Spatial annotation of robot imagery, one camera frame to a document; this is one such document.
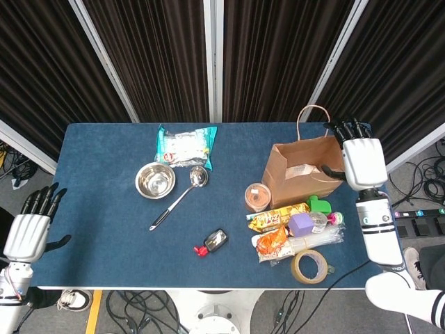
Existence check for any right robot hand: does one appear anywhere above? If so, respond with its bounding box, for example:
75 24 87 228
320 118 389 191

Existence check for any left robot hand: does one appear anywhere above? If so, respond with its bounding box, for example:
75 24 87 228
3 182 72 262

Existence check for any small clear plastic jar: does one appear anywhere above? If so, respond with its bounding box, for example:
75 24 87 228
309 212 328 234

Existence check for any purple foam cube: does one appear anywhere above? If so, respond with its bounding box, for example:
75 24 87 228
288 212 316 237

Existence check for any orange snack packet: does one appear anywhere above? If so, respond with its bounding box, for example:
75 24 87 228
250 225 296 264

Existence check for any brown paper bag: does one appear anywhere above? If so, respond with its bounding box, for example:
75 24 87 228
261 105 348 209

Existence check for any yellow pink feather shuttlecock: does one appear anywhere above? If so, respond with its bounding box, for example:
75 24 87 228
326 211 346 227

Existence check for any green plastic block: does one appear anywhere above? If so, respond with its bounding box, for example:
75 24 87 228
307 195 332 214

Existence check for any black trouser leg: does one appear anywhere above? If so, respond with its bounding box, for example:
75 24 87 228
26 287 62 310
419 245 445 289

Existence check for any white black sneaker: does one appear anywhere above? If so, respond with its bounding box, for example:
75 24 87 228
56 289 94 311

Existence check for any black pedal strip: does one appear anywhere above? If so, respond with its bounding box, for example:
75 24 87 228
392 207 445 239

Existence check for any dark pleated curtain panel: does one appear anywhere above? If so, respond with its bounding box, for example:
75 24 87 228
309 0 445 164
83 0 209 123
222 0 355 122
0 0 131 161

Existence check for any gold biscuit packet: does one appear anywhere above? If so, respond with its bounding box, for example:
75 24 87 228
248 202 310 233

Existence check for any clear jar of rubber bands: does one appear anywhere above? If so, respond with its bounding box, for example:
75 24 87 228
244 182 272 213

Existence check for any grey shoe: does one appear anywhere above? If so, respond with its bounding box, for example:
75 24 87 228
403 246 428 290

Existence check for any brown tape roll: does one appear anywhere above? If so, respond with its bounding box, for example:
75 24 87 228
290 248 329 285

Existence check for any stainless steel bowl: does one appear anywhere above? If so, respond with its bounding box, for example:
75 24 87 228
135 161 177 200

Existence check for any black red car key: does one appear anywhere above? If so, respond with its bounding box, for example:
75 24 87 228
193 228 229 257

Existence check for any teal plastic food packet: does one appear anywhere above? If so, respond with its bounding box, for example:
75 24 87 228
154 124 218 171

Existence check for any white partition frame post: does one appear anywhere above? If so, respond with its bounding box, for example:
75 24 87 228
68 0 140 123
0 120 58 175
300 0 369 122
382 123 445 175
203 0 225 123

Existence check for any black floor cable bundle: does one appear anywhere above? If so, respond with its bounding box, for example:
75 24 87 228
389 138 445 209
0 141 39 189
105 290 191 334

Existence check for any steel ladle black handle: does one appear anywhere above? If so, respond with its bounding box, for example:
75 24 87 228
149 165 209 231

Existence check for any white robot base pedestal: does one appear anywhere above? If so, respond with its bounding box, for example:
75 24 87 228
165 289 261 334

